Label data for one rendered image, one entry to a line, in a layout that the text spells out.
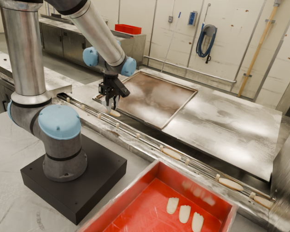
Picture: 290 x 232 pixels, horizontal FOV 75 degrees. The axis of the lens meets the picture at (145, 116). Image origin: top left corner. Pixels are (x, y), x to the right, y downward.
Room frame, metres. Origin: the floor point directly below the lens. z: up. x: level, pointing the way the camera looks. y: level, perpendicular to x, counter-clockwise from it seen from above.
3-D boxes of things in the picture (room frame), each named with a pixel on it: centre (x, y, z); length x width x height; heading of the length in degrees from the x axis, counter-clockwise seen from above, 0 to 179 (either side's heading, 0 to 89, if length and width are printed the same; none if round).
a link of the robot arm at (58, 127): (0.49, 0.27, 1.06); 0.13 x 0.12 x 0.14; 64
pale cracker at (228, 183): (0.57, -0.40, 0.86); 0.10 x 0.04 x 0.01; 71
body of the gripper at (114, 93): (0.91, 0.20, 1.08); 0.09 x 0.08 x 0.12; 61
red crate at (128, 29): (4.68, 0.67, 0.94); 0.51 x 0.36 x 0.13; 64
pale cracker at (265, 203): (0.50, -0.52, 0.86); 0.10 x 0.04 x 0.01; 60
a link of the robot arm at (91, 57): (0.81, 0.23, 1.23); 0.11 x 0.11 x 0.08; 64
